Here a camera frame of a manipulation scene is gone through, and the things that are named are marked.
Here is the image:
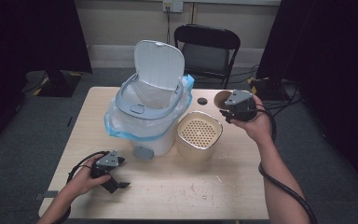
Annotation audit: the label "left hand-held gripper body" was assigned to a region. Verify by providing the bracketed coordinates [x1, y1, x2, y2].
[89, 149, 121, 179]

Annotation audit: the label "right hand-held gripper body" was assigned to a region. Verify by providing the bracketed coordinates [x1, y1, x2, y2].
[224, 90, 258, 122]

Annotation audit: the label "brown paper cup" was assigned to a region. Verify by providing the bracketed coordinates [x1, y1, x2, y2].
[213, 90, 235, 111]

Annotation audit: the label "white grey-lidded pedal trash can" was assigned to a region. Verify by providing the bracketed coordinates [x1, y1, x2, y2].
[115, 39, 186, 162]

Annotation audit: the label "person's right hand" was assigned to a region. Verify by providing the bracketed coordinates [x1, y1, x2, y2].
[229, 94, 275, 144]

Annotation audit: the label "person's left hand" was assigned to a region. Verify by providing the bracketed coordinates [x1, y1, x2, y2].
[64, 154, 112, 198]

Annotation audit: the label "black yellow-striped floor box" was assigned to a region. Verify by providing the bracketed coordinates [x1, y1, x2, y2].
[247, 77, 291, 102]

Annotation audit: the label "beige perforated strainer bucket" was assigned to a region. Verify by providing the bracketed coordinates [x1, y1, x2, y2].
[175, 110, 224, 165]

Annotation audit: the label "clear blue-edged trash bag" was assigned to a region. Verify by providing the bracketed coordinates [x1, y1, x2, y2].
[103, 74, 196, 143]

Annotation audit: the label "black folding chair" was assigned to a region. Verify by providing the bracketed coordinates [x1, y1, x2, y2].
[172, 23, 242, 91]

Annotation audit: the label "grey tape strip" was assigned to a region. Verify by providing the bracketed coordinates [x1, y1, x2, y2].
[34, 189, 60, 201]

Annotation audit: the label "black stand base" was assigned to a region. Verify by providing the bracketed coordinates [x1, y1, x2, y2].
[36, 69, 84, 98]

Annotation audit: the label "black curtain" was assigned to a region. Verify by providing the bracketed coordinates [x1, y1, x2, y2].
[255, 0, 358, 202]
[0, 0, 93, 158]

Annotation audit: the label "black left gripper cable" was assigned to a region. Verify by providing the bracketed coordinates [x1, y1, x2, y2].
[65, 150, 110, 185]

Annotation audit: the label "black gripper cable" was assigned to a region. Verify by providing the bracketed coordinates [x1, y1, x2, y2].
[255, 102, 319, 224]
[65, 150, 110, 185]

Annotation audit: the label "black floor cables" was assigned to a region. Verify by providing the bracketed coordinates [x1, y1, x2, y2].
[228, 63, 303, 129]

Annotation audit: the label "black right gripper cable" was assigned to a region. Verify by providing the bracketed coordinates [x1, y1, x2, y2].
[255, 102, 319, 224]

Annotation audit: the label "black wall power cable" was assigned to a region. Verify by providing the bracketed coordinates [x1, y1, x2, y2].
[165, 6, 172, 45]

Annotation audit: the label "white wall outlet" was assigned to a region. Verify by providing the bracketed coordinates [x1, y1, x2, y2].
[162, 0, 185, 14]

